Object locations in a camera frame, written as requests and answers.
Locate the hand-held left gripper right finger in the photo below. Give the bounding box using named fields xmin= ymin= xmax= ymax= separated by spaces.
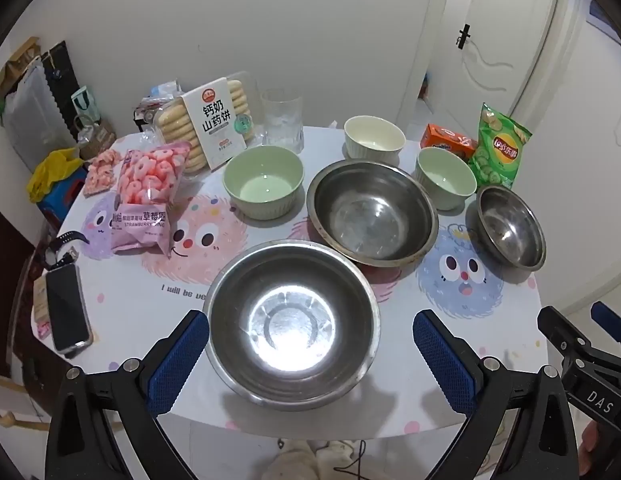
xmin=412 ymin=309 xmax=579 ymax=480

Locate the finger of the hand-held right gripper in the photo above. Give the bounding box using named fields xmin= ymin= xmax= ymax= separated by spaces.
xmin=591 ymin=301 xmax=621 ymax=361
xmin=537 ymin=305 xmax=599 ymax=367

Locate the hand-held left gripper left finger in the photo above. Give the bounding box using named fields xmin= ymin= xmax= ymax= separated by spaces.
xmin=44 ymin=309 xmax=211 ymax=480

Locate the small stainless steel bowl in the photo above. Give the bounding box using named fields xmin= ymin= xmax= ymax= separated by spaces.
xmin=477 ymin=185 xmax=547 ymax=272

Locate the large stainless steel bowl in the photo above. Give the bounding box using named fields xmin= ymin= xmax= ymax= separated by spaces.
xmin=306 ymin=159 xmax=440 ymax=267
xmin=202 ymin=240 xmax=381 ymax=407

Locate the small green ribbed bowl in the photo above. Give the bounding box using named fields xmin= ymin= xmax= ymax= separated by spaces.
xmin=415 ymin=146 xmax=478 ymax=211

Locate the large green ribbed bowl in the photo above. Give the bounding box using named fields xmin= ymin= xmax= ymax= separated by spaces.
xmin=222 ymin=145 xmax=305 ymax=221

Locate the cream ribbed bowl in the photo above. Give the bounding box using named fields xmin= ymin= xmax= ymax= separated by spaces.
xmin=343 ymin=115 xmax=407 ymax=163

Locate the person's right hand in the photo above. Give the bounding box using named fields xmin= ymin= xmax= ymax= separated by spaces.
xmin=577 ymin=417 xmax=599 ymax=472

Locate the black smartphone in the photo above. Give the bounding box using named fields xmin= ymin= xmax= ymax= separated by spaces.
xmin=44 ymin=263 xmax=94 ymax=357

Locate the white fluffy slipper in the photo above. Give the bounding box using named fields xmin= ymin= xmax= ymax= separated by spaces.
xmin=263 ymin=452 xmax=316 ymax=480
xmin=315 ymin=439 xmax=356 ymax=467

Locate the black smartwatch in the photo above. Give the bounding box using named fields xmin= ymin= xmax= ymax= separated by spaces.
xmin=43 ymin=230 xmax=90 ymax=268

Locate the wooden chair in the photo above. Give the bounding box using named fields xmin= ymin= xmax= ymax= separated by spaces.
xmin=0 ymin=375 xmax=51 ymax=433

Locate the green potato chips bag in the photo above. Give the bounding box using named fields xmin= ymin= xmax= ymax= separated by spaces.
xmin=468 ymin=102 xmax=534 ymax=190

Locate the blue plastic stool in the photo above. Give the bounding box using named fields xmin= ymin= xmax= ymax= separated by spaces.
xmin=38 ymin=175 xmax=88 ymax=221

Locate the small pink snack packet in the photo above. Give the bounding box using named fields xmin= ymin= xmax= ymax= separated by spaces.
xmin=83 ymin=148 xmax=122 ymax=197

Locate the dark wooden cabinet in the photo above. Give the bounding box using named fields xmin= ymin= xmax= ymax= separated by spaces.
xmin=0 ymin=195 xmax=61 ymax=376

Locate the orange biscuit box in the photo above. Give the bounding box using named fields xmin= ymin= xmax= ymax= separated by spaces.
xmin=421 ymin=124 xmax=477 ymax=162

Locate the yellow cloth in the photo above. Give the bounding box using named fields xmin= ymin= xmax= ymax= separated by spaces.
xmin=27 ymin=149 xmax=86 ymax=205

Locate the biscuit package with white label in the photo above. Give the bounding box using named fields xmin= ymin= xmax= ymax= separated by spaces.
xmin=153 ymin=76 xmax=256 ymax=173

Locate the clear glass tumbler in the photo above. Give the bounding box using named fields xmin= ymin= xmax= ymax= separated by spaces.
xmin=260 ymin=88 xmax=305 ymax=153

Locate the pale blue plastic packet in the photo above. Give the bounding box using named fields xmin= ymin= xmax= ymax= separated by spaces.
xmin=145 ymin=82 xmax=178 ymax=103

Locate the green and white bag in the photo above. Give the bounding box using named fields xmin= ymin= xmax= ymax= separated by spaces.
xmin=70 ymin=86 xmax=98 ymax=126

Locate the white door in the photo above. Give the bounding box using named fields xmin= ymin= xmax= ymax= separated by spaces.
xmin=401 ymin=0 xmax=564 ymax=131

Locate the black corrugated board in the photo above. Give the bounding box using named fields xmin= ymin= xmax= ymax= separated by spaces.
xmin=40 ymin=40 xmax=81 ymax=126

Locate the brown paper bag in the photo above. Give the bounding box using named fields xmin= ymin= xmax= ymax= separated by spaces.
xmin=0 ymin=37 xmax=41 ymax=101

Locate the pink ring snack bag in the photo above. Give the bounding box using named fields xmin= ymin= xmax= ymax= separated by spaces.
xmin=112 ymin=141 xmax=192 ymax=259

